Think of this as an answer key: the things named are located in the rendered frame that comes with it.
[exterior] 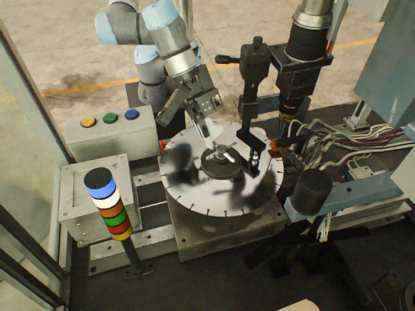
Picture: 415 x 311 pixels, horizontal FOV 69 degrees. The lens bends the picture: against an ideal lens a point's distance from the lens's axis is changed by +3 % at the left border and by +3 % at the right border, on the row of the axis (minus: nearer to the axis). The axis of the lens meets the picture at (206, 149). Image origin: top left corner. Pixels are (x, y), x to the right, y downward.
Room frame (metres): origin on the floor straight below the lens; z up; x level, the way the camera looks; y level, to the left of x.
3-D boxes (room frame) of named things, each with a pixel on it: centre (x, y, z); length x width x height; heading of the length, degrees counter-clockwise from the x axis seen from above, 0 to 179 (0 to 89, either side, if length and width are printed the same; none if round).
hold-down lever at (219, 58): (0.57, -0.06, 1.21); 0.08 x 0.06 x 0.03; 106
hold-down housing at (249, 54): (0.55, -0.10, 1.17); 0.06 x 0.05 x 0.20; 97
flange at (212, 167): (0.51, -0.04, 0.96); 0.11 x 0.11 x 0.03
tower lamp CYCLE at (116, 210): (0.30, 0.18, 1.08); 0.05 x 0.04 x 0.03; 16
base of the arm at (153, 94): (1.07, 0.23, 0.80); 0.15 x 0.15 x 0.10
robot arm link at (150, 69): (1.07, 0.22, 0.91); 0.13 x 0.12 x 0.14; 91
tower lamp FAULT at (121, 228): (0.30, 0.18, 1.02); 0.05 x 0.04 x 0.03; 16
